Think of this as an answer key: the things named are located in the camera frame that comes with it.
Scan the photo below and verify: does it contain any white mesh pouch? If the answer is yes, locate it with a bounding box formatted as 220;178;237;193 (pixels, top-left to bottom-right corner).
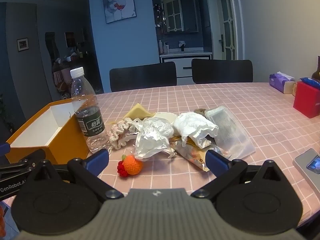
204;106;255;160

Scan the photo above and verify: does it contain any white plastic bag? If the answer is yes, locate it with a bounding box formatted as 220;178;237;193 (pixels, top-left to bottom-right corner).
173;112;219;149

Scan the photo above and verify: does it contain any silver plastic bag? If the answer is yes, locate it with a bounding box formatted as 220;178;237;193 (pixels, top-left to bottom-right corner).
133;117;176;161

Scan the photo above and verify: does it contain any yellow microfiber cloth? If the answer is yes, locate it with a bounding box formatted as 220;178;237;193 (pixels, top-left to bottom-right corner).
108;103;155;124

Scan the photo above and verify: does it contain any brown plush cloth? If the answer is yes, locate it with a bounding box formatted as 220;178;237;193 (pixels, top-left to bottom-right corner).
194;108;206;116

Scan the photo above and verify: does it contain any orange cardboard box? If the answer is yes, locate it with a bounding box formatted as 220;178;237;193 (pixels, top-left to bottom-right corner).
5;99;89;164

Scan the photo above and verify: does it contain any smartphone on stand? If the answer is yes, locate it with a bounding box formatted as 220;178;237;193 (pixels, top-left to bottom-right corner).
293;148;319;189

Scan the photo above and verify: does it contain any pink checked tablecloth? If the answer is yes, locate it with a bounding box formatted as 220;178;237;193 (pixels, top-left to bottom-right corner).
2;81;320;228

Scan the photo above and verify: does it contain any orange crochet fruit toy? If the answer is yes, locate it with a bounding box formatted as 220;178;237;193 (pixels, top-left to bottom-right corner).
117;154;143;178

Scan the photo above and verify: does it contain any foil snack packet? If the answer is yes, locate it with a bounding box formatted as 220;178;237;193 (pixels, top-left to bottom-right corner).
169;136;231;172

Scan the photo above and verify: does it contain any clear plastic water bottle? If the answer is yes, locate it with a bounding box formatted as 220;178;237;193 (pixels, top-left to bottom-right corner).
70;67;108;153

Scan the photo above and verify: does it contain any pink white crochet scrunchie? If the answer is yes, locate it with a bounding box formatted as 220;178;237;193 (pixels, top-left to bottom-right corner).
107;118;138;150

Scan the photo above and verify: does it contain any small framed picture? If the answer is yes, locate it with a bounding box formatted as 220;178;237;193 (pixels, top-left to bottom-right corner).
17;38;29;51

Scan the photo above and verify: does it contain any red box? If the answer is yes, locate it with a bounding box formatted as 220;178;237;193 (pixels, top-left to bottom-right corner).
293;81;319;119

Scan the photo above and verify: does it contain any purple tissue pack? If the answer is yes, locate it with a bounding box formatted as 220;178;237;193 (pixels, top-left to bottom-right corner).
269;72;296;94

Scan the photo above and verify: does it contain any cream round pad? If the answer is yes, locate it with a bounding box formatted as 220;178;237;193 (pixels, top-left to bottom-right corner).
153;112;177;125

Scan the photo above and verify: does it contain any dark glass bottle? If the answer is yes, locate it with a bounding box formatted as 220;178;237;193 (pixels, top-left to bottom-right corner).
311;56;320;82

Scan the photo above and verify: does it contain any right black chair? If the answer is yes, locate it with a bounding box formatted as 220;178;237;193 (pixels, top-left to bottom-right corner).
191;59;253;84

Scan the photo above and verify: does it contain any black chair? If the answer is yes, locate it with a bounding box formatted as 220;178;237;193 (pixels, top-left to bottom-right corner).
191;59;253;84
110;62;177;92

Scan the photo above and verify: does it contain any left black chair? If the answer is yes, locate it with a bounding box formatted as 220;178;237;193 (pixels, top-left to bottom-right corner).
110;62;177;92

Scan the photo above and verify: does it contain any white drawer cabinet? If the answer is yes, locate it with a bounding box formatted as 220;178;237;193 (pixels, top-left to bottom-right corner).
159;47;213;86

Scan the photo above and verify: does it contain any white glazed door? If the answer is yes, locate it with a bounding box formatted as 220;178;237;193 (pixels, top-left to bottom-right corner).
207;0;245;60

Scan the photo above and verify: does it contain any wine glass wall painting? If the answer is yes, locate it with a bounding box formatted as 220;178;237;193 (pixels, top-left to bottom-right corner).
103;0;137;24

